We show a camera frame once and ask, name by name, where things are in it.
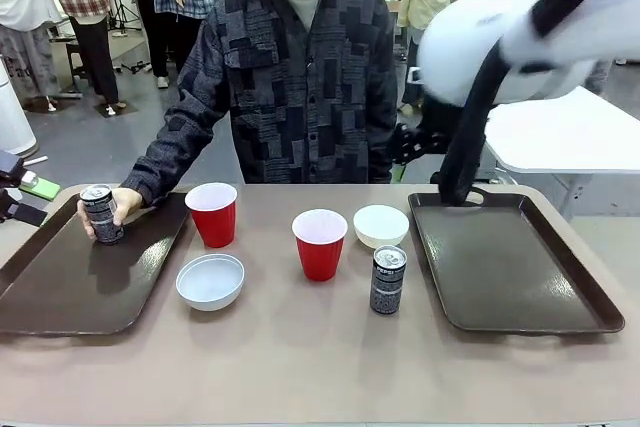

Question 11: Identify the black robot cable hose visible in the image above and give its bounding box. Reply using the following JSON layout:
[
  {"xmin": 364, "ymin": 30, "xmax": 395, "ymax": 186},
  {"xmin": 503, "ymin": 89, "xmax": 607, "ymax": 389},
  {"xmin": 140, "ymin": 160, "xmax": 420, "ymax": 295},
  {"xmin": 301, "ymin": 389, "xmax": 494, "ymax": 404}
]
[{"xmin": 430, "ymin": 0, "xmax": 617, "ymax": 207}]

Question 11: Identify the cream white bowl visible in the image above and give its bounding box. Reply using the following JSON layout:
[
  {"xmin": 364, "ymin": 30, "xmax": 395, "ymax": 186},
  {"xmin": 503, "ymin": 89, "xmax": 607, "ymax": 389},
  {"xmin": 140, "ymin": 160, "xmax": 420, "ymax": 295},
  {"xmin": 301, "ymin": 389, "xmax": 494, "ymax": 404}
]
[{"xmin": 352, "ymin": 204, "xmax": 411, "ymax": 250}]

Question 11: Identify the black Pepsi can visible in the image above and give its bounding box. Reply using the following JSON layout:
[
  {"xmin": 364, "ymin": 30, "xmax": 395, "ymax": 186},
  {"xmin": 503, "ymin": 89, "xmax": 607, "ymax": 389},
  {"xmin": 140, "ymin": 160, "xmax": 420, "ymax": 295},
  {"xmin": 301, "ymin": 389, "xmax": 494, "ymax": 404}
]
[
  {"xmin": 79, "ymin": 184, "xmax": 126, "ymax": 247},
  {"xmin": 369, "ymin": 245, "xmax": 408, "ymax": 317}
]

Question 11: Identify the bystander in white shirt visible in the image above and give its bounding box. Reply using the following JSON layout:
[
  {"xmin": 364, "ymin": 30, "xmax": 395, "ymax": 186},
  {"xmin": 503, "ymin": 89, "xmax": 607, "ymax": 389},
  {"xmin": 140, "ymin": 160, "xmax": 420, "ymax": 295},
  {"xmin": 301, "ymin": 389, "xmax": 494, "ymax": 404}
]
[{"xmin": 0, "ymin": 0, "xmax": 62, "ymax": 113}]

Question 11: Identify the person in patchwork shirt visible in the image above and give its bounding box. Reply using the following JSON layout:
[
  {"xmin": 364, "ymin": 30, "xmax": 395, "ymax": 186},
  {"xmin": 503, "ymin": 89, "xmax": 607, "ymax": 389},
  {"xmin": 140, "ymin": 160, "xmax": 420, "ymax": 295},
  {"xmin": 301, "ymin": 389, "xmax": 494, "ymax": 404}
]
[{"xmin": 119, "ymin": 0, "xmax": 401, "ymax": 209}]

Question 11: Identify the light grey-blue bowl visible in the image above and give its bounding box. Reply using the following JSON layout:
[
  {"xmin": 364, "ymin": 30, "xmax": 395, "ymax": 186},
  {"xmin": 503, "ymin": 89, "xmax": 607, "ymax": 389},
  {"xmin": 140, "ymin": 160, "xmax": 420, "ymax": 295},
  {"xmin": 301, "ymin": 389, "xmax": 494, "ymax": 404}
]
[{"xmin": 175, "ymin": 253, "xmax": 246, "ymax": 313}]

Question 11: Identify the red plastic cup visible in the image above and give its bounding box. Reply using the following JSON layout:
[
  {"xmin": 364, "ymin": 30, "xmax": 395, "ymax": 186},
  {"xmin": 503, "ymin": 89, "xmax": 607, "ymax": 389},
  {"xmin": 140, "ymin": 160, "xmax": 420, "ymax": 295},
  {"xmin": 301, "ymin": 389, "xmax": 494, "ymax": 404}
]
[
  {"xmin": 291, "ymin": 209, "xmax": 349, "ymax": 283},
  {"xmin": 184, "ymin": 182, "xmax": 239, "ymax": 249}
]

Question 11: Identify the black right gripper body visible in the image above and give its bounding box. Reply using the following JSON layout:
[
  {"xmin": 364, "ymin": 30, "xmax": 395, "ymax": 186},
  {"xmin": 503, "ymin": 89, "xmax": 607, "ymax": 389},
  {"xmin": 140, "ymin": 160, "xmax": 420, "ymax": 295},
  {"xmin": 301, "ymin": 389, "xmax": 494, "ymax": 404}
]
[{"xmin": 418, "ymin": 95, "xmax": 471, "ymax": 156}]

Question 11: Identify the person's right forearm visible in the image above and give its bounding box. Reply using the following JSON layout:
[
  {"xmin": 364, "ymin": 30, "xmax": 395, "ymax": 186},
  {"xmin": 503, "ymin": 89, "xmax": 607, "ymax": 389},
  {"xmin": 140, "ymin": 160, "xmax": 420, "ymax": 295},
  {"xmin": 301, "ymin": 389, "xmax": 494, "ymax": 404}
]
[{"xmin": 119, "ymin": 106, "xmax": 226, "ymax": 209}]

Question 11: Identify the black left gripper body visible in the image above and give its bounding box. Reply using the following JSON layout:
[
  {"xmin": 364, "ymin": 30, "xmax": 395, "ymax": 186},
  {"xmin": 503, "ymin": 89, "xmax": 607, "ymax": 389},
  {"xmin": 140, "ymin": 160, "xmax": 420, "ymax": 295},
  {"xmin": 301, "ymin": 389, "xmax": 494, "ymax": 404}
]
[{"xmin": 0, "ymin": 149, "xmax": 39, "ymax": 189}]

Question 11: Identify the white side table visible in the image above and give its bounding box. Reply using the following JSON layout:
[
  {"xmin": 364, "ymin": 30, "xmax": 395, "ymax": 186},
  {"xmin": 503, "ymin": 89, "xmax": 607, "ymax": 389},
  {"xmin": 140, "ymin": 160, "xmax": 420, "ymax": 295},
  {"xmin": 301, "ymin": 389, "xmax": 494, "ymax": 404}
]
[{"xmin": 480, "ymin": 85, "xmax": 640, "ymax": 222}]

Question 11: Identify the person's right hand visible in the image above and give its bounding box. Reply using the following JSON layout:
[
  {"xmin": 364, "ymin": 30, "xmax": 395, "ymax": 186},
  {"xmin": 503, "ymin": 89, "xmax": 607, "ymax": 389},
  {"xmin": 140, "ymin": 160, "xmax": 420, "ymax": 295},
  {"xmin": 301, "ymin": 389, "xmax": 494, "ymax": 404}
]
[{"xmin": 76, "ymin": 187, "xmax": 145, "ymax": 243}]

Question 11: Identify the white cylindrical appliance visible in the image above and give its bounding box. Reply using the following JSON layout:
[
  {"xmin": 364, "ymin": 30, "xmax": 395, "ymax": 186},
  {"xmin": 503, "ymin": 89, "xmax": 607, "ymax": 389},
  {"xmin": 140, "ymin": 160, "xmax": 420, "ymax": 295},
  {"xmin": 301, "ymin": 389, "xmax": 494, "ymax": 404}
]
[{"xmin": 0, "ymin": 54, "xmax": 39, "ymax": 156}]

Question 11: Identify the bystander in red plaid shirt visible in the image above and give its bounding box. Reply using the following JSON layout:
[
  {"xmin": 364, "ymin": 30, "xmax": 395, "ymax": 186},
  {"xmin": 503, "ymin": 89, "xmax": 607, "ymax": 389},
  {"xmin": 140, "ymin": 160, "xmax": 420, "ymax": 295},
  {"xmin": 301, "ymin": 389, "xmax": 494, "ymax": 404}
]
[{"xmin": 35, "ymin": 0, "xmax": 122, "ymax": 118}]

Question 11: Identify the dark brown plastic tray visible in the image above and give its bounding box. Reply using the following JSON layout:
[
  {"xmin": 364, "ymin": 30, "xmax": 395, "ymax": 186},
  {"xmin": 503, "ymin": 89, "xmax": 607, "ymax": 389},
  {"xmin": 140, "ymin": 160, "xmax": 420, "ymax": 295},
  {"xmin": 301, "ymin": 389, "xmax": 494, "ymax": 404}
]
[
  {"xmin": 0, "ymin": 190, "xmax": 194, "ymax": 336},
  {"xmin": 407, "ymin": 186, "xmax": 627, "ymax": 335}
]

